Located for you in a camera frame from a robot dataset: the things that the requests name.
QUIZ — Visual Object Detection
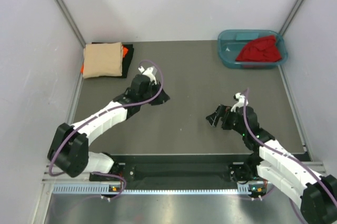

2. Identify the beige t shirt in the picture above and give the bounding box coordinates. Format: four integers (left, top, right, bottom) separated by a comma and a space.
82, 42, 123, 79

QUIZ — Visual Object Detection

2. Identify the teal plastic basket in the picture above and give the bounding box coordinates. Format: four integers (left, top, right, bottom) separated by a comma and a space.
217, 30, 288, 69

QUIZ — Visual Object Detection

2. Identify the grey slotted cable duct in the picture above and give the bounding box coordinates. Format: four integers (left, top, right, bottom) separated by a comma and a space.
52, 182, 269, 196

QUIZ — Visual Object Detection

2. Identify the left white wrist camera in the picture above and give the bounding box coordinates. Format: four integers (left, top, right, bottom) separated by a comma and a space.
138, 66, 157, 84

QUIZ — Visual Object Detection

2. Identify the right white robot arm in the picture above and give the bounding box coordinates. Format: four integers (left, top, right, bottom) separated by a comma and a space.
206, 105, 336, 223

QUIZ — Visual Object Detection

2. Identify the red t shirt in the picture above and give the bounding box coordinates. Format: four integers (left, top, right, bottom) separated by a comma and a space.
235, 35, 282, 63

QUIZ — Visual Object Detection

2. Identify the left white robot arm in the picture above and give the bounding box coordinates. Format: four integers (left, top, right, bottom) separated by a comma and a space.
47, 74, 170, 180

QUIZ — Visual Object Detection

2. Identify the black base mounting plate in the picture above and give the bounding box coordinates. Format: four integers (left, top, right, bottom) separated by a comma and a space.
86, 154, 264, 189

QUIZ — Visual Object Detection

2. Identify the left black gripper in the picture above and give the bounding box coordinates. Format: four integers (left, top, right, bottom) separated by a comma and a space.
139, 80, 170, 105

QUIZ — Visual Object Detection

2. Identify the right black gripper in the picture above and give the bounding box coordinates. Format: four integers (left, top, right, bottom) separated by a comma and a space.
206, 104, 247, 136

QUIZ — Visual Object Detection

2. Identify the orange folded t shirt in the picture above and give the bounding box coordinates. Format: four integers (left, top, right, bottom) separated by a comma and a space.
80, 45, 128, 74

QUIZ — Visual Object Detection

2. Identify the black folded t shirt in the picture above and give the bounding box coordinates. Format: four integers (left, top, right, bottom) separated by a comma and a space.
92, 43, 134, 78

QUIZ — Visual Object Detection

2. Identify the aluminium frame rail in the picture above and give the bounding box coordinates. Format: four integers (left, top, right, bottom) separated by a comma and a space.
42, 161, 327, 184

